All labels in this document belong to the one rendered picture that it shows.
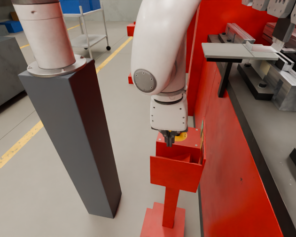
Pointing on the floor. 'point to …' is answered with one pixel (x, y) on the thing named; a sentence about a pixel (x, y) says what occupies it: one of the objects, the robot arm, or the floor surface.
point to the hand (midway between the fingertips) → (169, 139)
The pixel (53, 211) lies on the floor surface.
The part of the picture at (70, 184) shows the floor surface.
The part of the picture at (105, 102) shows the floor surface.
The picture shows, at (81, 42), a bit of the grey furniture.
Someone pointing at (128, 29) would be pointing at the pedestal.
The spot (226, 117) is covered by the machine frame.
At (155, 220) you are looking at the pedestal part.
